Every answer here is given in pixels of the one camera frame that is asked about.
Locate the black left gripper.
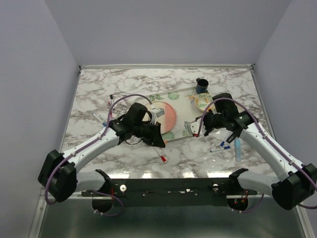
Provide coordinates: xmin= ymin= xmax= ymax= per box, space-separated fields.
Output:
xmin=133 ymin=120 xmax=165 ymax=148

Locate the white marker red cap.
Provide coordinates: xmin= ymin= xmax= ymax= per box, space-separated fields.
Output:
xmin=153 ymin=147 xmax=167 ymax=163

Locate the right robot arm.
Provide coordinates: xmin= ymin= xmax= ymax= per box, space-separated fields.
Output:
xmin=201 ymin=111 xmax=317 ymax=210

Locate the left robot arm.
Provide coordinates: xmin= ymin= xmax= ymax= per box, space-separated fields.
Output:
xmin=38 ymin=119 xmax=165 ymax=205

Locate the light blue highlighter pen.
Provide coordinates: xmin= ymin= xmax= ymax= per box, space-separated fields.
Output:
xmin=234 ymin=138 xmax=242 ymax=163

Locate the pink red pen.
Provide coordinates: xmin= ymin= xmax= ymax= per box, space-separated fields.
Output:
xmin=108 ymin=101 xmax=113 ymax=119

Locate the cream and pink plate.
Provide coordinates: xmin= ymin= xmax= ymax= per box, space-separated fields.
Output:
xmin=147 ymin=101 xmax=177 ymax=134

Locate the floral orange rimmed bowl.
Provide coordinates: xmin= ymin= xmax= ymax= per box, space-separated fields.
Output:
xmin=194 ymin=93 xmax=212 ymax=112

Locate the small blue capped marker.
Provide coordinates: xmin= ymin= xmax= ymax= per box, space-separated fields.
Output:
xmin=220 ymin=132 xmax=231 ymax=147

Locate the purple capped marker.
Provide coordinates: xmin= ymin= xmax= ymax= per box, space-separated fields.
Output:
xmin=226 ymin=132 xmax=237 ymax=144

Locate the floral serving tray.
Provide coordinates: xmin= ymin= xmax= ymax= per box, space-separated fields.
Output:
xmin=148 ymin=86 xmax=203 ymax=141

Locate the dark blue mug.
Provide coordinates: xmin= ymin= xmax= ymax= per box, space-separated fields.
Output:
xmin=196 ymin=78 xmax=209 ymax=94

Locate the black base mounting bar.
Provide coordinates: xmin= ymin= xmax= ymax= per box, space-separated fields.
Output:
xmin=81 ymin=168 xmax=258 ymax=208

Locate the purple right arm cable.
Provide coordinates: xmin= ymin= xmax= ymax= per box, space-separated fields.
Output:
xmin=192 ymin=97 xmax=317 ymax=209

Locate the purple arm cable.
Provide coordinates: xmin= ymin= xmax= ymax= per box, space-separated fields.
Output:
xmin=192 ymin=97 xmax=317 ymax=209
xmin=44 ymin=94 xmax=154 ymax=205

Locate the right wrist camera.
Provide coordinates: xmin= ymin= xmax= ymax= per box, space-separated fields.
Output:
xmin=184 ymin=119 xmax=205 ymax=135

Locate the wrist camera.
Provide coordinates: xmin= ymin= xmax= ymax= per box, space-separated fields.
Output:
xmin=184 ymin=119 xmax=205 ymax=135
xmin=150 ymin=108 xmax=165 ymax=124

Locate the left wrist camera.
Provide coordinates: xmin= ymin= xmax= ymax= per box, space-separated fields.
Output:
xmin=150 ymin=108 xmax=165 ymax=124

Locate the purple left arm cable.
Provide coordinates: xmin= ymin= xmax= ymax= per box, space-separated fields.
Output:
xmin=44 ymin=94 xmax=154 ymax=205

